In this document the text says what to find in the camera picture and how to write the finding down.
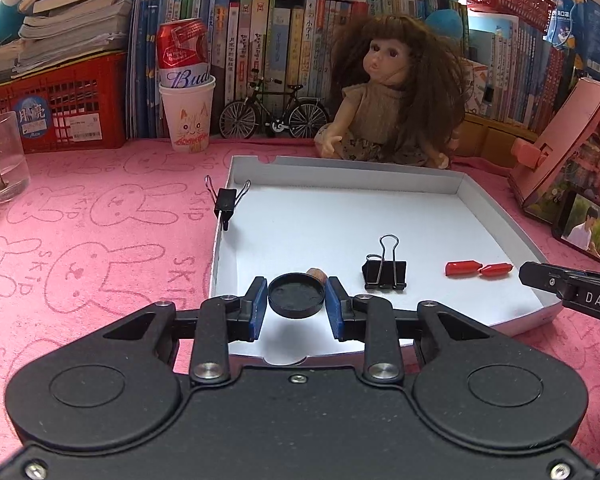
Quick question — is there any brown cardboard box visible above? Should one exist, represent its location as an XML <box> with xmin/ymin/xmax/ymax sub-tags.
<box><xmin>460</xmin><ymin>112</ymin><xmax>548</xmax><ymax>173</ymax></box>

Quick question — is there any stack of lying books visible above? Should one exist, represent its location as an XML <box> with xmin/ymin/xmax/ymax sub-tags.
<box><xmin>0</xmin><ymin>0</ymin><xmax>136</xmax><ymax>86</ymax></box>

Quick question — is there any row of upright books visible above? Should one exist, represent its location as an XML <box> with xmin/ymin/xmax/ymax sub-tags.
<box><xmin>127</xmin><ymin>0</ymin><xmax>581</xmax><ymax>138</ymax></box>

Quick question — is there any red drink can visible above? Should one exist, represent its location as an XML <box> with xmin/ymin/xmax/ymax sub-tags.
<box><xmin>156</xmin><ymin>17</ymin><xmax>211</xmax><ymax>90</ymax></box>

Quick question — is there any white cardboard box tray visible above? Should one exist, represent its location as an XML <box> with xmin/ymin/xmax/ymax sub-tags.
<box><xmin>210</xmin><ymin>155</ymin><xmax>567</xmax><ymax>366</ymax></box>

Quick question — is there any pink house model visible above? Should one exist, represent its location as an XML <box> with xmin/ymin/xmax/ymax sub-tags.
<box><xmin>507</xmin><ymin>77</ymin><xmax>600</xmax><ymax>223</ymax></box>

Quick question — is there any thick black round lid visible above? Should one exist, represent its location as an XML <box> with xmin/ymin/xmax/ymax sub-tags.
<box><xmin>267</xmin><ymin>272</ymin><xmax>326</xmax><ymax>319</ymax></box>

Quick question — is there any black binder clip on tray edge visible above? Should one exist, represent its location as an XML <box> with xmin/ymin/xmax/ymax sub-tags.
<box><xmin>204</xmin><ymin>175</ymin><xmax>252</xmax><ymax>232</ymax></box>

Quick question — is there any black smartphone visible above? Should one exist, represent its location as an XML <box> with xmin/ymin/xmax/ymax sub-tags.
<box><xmin>552</xmin><ymin>189</ymin><xmax>600</xmax><ymax>270</ymax></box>

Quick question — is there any white paper cup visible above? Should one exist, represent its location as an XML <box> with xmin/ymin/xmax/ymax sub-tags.
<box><xmin>159</xmin><ymin>75</ymin><xmax>216</xmax><ymax>153</ymax></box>

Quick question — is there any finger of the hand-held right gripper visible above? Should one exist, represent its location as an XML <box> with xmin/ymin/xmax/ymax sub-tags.
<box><xmin>519</xmin><ymin>261</ymin><xmax>581</xmax><ymax>304</ymax></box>

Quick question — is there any large red plastic basket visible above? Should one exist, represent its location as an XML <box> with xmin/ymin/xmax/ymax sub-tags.
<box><xmin>0</xmin><ymin>50</ymin><xmax>128</xmax><ymax>155</ymax></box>

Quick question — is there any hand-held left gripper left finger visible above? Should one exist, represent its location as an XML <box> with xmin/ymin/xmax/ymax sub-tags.
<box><xmin>65</xmin><ymin>276</ymin><xmax>269</xmax><ymax>386</ymax></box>

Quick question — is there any printed cardboard box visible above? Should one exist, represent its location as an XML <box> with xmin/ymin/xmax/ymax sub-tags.
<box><xmin>462</xmin><ymin>57</ymin><xmax>503</xmax><ymax>116</ymax></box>

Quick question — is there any brown-haired doll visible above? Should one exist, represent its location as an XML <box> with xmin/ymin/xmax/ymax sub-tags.
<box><xmin>314</xmin><ymin>15</ymin><xmax>468</xmax><ymax>168</ymax></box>

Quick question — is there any clear glass mug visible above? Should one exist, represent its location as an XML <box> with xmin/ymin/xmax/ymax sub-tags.
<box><xmin>0</xmin><ymin>111</ymin><xmax>32</xmax><ymax>204</ymax></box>

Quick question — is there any black model bicycle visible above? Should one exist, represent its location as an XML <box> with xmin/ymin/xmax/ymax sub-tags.
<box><xmin>219</xmin><ymin>69</ymin><xmax>331</xmax><ymax>140</ymax></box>

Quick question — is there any blue carton box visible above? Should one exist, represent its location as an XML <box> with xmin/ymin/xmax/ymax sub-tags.
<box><xmin>545</xmin><ymin>0</ymin><xmax>600</xmax><ymax>81</ymax></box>

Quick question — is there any large black binder clip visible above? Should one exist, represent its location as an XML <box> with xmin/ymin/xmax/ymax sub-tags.
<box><xmin>362</xmin><ymin>234</ymin><xmax>408</xmax><ymax>291</ymax></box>

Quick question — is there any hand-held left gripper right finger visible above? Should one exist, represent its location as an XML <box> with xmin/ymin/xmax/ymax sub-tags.
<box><xmin>325</xmin><ymin>276</ymin><xmax>526</xmax><ymax>386</ymax></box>

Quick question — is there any pink rabbit print blanket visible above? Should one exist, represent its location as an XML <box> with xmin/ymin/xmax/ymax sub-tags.
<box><xmin>0</xmin><ymin>137</ymin><xmax>600</xmax><ymax>461</ymax></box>

